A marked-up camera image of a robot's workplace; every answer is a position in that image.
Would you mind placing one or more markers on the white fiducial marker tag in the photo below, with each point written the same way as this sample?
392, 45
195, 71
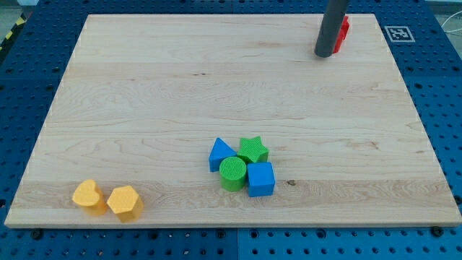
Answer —
399, 34

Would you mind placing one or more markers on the wooden board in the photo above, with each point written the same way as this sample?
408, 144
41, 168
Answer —
144, 96

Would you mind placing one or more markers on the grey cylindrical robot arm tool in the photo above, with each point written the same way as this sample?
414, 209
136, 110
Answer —
330, 27

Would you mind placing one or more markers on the blue triangle block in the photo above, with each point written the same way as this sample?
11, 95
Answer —
220, 151

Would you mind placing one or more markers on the yellow heart block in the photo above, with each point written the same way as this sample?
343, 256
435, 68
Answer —
89, 197

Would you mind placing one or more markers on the yellow black hazard tape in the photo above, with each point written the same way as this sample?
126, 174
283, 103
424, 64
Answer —
13, 33

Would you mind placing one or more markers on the green star block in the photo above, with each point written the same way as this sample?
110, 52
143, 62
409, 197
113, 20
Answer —
252, 150

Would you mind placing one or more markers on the red block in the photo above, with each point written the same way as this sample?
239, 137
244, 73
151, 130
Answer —
342, 34

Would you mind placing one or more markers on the green cylinder block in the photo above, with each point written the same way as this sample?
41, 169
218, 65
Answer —
232, 173

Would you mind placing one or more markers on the blue cube block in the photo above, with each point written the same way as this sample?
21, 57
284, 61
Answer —
261, 179

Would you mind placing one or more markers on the yellow hexagon block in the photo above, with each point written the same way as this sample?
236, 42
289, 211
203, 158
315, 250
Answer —
126, 204

